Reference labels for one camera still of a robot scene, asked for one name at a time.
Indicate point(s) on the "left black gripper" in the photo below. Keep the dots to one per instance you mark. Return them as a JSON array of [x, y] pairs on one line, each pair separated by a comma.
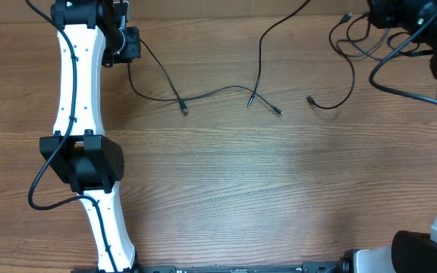
[[132, 50]]

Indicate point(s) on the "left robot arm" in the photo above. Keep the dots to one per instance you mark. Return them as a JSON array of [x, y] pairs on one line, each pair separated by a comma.
[[92, 35]]

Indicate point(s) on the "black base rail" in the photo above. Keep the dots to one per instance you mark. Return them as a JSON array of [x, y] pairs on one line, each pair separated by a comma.
[[341, 266]]

